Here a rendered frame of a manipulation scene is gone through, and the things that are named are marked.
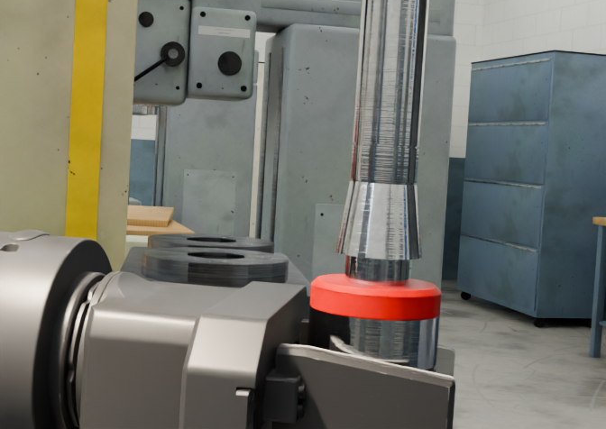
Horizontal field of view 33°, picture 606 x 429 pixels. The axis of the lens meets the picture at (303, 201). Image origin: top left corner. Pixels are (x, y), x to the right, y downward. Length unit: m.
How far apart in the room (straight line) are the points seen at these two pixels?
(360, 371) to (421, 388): 0.02
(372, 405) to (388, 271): 0.05
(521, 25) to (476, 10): 0.87
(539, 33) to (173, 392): 9.00
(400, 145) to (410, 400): 0.09
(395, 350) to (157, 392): 0.08
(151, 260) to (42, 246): 0.23
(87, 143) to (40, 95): 0.13
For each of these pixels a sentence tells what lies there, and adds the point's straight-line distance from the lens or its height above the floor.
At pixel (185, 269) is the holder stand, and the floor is 1.13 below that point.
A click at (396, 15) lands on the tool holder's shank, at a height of 1.25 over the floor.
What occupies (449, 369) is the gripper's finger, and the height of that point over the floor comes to 1.13.
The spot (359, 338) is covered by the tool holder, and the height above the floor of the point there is 1.14.
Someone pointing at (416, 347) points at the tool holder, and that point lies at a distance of 0.36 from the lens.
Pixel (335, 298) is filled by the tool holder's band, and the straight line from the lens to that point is 0.36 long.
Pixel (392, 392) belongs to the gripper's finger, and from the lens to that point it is 0.35.
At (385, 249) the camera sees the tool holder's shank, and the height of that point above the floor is 1.17.
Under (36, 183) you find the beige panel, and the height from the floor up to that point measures 1.11.
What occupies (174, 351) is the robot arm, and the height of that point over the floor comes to 1.14.
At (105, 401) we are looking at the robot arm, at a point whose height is 1.12.
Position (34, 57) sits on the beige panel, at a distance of 2.07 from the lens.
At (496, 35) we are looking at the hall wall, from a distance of 10.07.
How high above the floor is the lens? 1.21
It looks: 3 degrees down
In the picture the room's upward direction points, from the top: 3 degrees clockwise
